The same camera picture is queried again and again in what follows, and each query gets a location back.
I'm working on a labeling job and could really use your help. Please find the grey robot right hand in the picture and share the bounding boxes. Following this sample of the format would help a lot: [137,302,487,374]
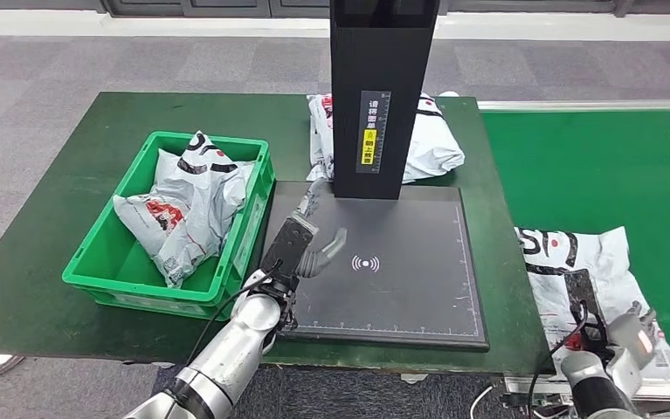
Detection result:
[606,301,659,402]

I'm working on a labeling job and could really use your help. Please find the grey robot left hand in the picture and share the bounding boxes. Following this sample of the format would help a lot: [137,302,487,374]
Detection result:
[294,177,349,280]

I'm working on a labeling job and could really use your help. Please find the white poly mailer parcel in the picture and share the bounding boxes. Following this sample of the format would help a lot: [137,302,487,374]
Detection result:
[113,129,257,289]
[307,93,467,185]
[514,226,670,383]
[154,148,191,189]

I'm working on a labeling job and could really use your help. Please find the black inbound scanner machine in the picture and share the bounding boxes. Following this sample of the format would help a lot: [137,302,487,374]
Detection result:
[259,0,491,353]

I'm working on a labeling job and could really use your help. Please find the green conveyor belt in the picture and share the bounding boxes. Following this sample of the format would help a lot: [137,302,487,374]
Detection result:
[478,100,670,419]

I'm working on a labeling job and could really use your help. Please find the green plastic crate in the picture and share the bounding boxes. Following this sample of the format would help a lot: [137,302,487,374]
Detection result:
[61,131,276,322]

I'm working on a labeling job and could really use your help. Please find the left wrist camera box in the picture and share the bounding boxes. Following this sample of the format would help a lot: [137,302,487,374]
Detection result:
[259,210,320,278]

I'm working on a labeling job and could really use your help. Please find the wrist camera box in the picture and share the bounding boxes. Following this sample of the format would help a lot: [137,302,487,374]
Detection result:
[563,268,609,355]
[259,210,320,278]

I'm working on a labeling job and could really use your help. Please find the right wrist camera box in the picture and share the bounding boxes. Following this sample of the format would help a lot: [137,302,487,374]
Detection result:
[563,268,609,355]

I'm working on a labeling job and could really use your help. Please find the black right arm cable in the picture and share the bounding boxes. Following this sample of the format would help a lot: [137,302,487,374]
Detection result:
[526,300,589,419]

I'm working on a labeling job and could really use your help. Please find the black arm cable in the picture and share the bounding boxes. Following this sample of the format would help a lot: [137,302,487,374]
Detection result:
[185,260,284,367]
[526,300,589,419]

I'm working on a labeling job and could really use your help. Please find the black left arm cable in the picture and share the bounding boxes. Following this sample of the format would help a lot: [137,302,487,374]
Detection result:
[185,260,284,367]

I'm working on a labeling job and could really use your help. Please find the white cable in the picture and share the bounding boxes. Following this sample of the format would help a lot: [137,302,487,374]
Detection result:
[469,384,494,419]

